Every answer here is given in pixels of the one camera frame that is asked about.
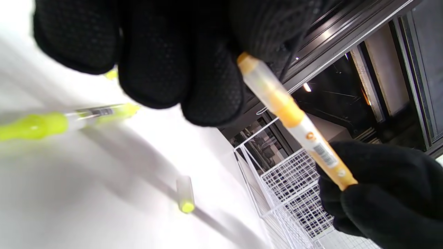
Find person's left hand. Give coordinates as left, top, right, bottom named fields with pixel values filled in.
left=33, top=0, right=333, bottom=127

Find white wire basket drawer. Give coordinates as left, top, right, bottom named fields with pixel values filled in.
left=260, top=148, right=381, bottom=249

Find dark window mullion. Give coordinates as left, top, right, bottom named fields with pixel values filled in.
left=389, top=0, right=443, bottom=158

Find person's right hand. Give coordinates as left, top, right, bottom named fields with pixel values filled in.
left=317, top=140, right=443, bottom=249

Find group of clear highlighter caps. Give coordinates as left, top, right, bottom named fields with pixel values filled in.
left=176, top=175, right=196, bottom=214

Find orange double-ended highlighter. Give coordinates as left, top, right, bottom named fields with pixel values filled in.
left=237, top=52, right=358, bottom=191

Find yellow double-ended highlighter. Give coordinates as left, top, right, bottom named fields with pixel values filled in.
left=0, top=103, right=141, bottom=141

